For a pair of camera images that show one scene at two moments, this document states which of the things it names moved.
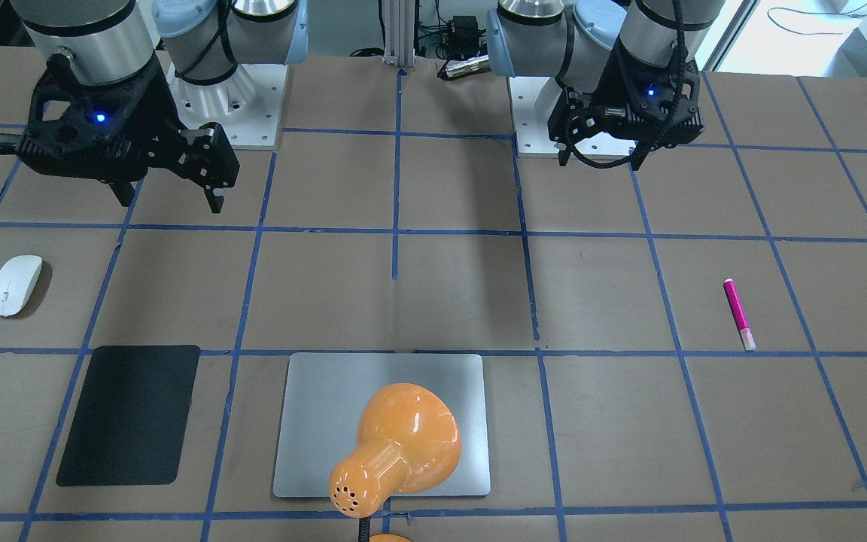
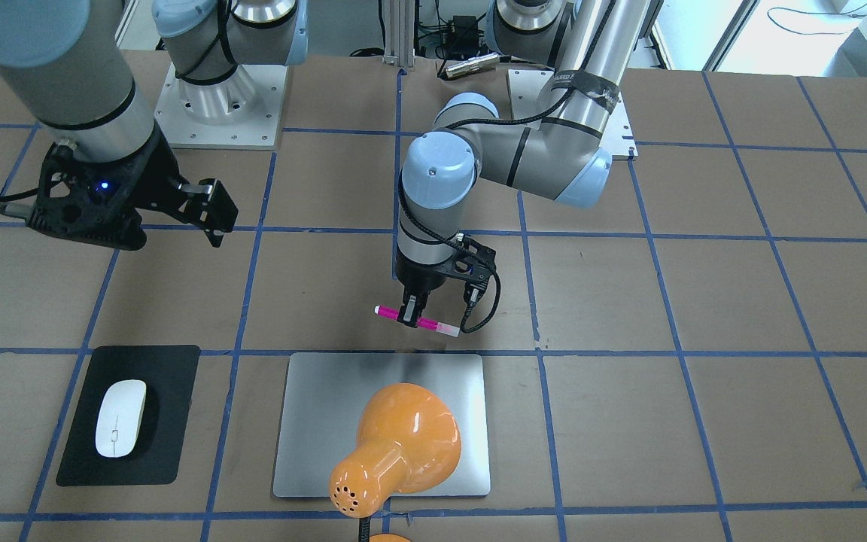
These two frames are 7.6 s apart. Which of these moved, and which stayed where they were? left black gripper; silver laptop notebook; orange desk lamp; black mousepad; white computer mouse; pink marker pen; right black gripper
Moved: left black gripper; white computer mouse; right black gripper; pink marker pen
Stayed: black mousepad; silver laptop notebook; orange desk lamp
